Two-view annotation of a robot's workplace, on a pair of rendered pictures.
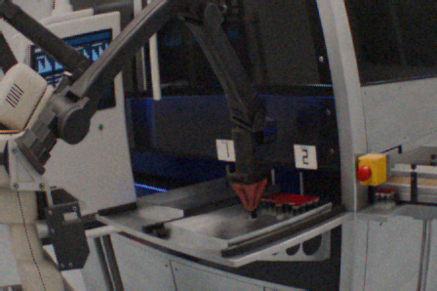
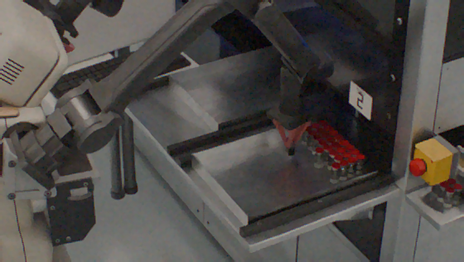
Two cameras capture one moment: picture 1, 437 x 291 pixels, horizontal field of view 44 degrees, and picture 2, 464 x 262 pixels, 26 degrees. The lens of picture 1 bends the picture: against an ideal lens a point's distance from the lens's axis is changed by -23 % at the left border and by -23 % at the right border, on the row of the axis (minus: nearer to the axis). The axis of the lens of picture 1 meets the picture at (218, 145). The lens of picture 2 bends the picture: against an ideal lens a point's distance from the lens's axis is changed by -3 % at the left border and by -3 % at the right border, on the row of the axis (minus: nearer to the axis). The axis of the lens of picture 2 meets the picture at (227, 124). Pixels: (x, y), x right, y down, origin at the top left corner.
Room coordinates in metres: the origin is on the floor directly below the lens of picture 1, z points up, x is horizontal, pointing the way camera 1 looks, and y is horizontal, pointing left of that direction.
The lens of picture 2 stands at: (-0.32, -0.14, 2.32)
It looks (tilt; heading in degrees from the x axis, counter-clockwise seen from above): 34 degrees down; 6
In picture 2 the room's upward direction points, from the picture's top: 1 degrees clockwise
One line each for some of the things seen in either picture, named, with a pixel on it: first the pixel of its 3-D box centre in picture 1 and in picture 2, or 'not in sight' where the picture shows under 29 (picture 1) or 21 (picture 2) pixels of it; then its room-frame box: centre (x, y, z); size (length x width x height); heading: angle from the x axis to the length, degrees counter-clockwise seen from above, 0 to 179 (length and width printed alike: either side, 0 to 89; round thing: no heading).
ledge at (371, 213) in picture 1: (385, 210); (445, 202); (1.56, -0.43, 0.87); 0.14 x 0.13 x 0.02; 126
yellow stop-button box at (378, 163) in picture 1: (374, 169); (434, 161); (1.55, -0.39, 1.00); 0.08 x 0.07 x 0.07; 126
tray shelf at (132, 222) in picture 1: (223, 220); (262, 136); (1.77, 0.01, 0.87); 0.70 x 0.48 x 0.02; 36
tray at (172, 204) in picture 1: (206, 197); (251, 86); (1.95, 0.05, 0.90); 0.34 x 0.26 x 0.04; 126
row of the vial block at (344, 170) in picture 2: (283, 208); (325, 152); (1.68, -0.15, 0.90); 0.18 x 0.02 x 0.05; 36
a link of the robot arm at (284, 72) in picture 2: (246, 138); (295, 78); (1.69, -0.07, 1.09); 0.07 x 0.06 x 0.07; 134
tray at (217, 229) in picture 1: (251, 222); (284, 168); (1.61, -0.06, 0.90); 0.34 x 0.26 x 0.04; 126
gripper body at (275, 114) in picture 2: (247, 163); (292, 102); (1.68, -0.06, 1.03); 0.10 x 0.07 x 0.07; 140
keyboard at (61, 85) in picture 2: (99, 219); (117, 71); (2.11, 0.44, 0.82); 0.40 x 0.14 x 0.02; 131
